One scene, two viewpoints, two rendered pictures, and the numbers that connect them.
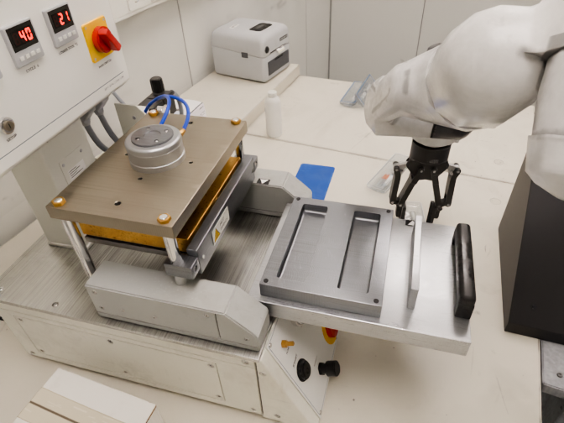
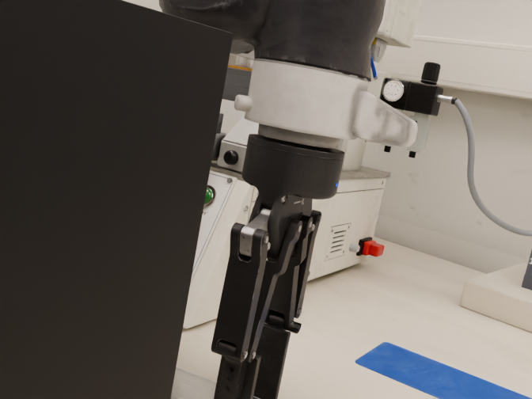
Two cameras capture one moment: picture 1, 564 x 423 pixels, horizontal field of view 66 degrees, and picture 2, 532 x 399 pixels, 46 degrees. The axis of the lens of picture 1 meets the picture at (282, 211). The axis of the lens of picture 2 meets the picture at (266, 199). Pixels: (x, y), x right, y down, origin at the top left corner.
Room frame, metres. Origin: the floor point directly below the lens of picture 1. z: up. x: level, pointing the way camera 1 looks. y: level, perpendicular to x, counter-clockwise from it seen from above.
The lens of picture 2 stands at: (0.83, -0.77, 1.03)
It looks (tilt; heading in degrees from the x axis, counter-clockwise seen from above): 10 degrees down; 103
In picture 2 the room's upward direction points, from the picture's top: 11 degrees clockwise
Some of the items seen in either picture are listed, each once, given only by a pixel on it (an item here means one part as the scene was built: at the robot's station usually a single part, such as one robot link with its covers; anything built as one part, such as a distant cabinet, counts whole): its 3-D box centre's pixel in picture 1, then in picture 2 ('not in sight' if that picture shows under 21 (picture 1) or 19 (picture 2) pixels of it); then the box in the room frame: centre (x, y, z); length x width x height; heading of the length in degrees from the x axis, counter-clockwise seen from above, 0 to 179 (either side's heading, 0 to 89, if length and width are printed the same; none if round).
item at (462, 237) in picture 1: (462, 266); not in sight; (0.41, -0.25, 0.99); 0.15 x 0.02 x 0.04; 163
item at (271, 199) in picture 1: (247, 189); (285, 145); (0.65, 0.06, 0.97); 0.26 x 0.05 x 0.07; 73
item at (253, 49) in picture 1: (252, 49); not in sight; (1.66, 0.08, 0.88); 0.25 x 0.20 x 0.17; 59
